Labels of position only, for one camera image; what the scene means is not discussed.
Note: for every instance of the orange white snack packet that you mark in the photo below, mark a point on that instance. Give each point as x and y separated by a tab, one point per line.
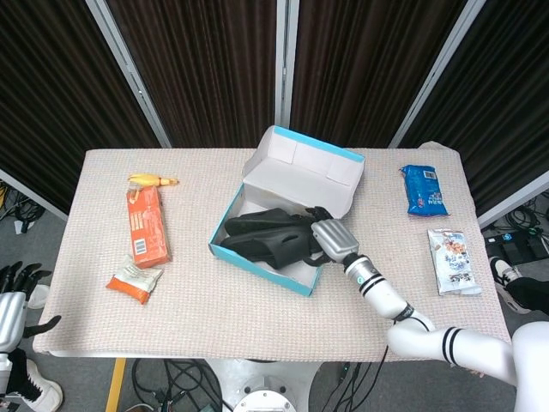
135	281

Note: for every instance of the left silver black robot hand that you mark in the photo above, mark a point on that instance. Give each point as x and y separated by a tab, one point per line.
10	317

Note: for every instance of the orange cardboard box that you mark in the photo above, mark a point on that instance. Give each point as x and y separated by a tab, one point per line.
148	227

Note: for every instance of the black trouser leg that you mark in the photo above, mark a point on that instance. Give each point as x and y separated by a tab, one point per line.
532	294

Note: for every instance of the light blue shoe box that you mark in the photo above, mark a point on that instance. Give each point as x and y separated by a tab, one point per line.
300	180

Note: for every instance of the black floor device blue label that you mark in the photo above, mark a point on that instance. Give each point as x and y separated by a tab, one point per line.
521	246

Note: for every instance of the yellow floor tape strip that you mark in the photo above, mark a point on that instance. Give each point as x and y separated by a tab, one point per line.
116	386

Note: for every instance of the yellow rubber chicken toy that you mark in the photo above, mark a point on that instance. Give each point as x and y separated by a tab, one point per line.
148	180

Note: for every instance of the beige woven tablecloth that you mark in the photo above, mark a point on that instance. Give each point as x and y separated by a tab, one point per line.
257	326

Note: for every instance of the grey aluminium partition post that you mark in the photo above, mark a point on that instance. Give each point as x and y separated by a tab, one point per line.
128	73
437	73
285	73

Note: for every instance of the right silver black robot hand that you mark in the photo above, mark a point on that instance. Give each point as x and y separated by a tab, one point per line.
334	238

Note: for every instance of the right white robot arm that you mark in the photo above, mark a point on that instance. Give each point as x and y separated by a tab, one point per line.
429	339

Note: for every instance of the white snack bag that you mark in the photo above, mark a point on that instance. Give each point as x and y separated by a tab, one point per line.
454	262

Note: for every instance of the dark brown partition panel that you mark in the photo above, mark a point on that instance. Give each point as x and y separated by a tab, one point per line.
51	107
206	73
364	73
506	98

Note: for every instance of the blue snack bag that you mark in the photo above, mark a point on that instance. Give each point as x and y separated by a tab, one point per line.
424	191

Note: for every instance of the black slipper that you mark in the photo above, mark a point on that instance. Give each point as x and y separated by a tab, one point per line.
274	249
261	219

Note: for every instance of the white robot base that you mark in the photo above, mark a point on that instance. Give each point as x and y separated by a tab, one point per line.
261	386

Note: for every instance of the grey aluminium partition rail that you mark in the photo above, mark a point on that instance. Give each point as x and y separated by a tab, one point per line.
514	201
30	193

